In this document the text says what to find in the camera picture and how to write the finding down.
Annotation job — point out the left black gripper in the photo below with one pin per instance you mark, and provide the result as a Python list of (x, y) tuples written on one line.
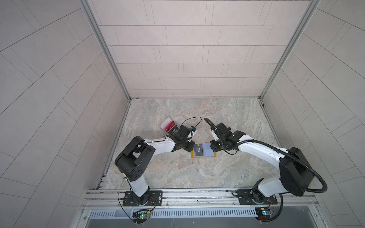
[(191, 145)]

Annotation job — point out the red white card in box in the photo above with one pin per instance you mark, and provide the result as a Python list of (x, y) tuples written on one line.
[(168, 125)]

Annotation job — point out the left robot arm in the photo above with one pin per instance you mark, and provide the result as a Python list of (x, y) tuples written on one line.
[(135, 157)]

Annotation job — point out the yellow leather card holder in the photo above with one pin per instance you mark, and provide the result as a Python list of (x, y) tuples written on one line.
[(208, 151)]

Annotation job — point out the aluminium mounting rail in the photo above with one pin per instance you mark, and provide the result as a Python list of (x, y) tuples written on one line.
[(185, 198)]

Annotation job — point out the clear plastic card box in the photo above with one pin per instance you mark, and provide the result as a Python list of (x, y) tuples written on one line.
[(173, 130)]

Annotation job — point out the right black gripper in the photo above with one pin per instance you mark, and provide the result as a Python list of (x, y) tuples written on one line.
[(214, 148)]

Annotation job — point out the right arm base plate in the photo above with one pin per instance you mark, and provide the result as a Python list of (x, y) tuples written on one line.
[(250, 197)]

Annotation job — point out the left green circuit board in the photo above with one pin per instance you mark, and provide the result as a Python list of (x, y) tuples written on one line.
[(141, 216)]

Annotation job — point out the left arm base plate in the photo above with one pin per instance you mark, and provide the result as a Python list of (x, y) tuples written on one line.
[(149, 199)]

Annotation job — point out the green circuit board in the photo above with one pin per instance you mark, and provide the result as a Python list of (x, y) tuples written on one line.
[(141, 216), (263, 213)]

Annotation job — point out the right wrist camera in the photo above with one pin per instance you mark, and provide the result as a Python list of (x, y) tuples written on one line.
[(215, 136)]

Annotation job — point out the right green circuit board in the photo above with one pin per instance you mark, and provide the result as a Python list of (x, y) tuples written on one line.
[(263, 213)]

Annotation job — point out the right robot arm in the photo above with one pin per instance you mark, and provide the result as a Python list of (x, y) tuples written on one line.
[(295, 173)]

